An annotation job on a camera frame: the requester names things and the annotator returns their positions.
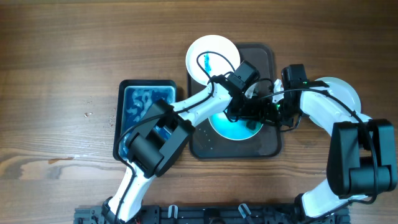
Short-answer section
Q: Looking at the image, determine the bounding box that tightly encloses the green sponge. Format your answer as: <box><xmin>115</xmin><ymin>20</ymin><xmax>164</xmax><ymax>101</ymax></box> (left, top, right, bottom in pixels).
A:
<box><xmin>246</xmin><ymin>121</ymin><xmax>257</xmax><ymax>130</ymax></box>

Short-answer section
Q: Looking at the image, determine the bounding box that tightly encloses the large white plate blue smear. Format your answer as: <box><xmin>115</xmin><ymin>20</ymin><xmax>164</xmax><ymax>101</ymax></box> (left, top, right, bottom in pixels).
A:
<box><xmin>208</xmin><ymin>110</ymin><xmax>263</xmax><ymax>141</ymax></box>

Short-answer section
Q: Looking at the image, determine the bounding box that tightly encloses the pale blue plate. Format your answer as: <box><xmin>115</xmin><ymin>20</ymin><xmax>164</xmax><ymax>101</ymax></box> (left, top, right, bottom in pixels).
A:
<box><xmin>300</xmin><ymin>77</ymin><xmax>361</xmax><ymax>128</ymax></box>

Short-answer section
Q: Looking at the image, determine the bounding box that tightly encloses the white plate blue streak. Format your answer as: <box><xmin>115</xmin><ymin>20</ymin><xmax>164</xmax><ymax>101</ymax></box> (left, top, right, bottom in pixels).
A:
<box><xmin>185</xmin><ymin>35</ymin><xmax>241</xmax><ymax>85</ymax></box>

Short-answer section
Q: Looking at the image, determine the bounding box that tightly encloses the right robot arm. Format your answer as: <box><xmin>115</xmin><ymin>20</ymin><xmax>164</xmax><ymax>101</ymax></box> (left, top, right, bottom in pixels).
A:
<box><xmin>256</xmin><ymin>80</ymin><xmax>397</xmax><ymax>223</ymax></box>

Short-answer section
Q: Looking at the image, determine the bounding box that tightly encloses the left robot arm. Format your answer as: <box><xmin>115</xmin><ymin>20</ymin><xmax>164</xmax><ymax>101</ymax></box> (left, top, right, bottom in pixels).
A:
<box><xmin>102</xmin><ymin>73</ymin><xmax>257</xmax><ymax>223</ymax></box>

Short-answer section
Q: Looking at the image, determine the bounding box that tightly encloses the dark brown serving tray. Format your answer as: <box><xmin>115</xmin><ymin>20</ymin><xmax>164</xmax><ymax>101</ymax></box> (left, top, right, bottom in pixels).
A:
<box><xmin>189</xmin><ymin>43</ymin><xmax>282</xmax><ymax>160</ymax></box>

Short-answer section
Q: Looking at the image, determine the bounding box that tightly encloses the black tub of blue water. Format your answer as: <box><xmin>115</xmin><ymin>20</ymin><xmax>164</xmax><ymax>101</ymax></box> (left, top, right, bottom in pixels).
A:
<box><xmin>113</xmin><ymin>80</ymin><xmax>177</xmax><ymax>158</ymax></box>

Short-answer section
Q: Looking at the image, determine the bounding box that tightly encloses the black mounting rail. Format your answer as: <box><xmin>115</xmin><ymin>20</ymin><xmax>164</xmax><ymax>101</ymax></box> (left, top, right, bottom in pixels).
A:
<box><xmin>73</xmin><ymin>204</ymin><xmax>351</xmax><ymax>224</ymax></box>

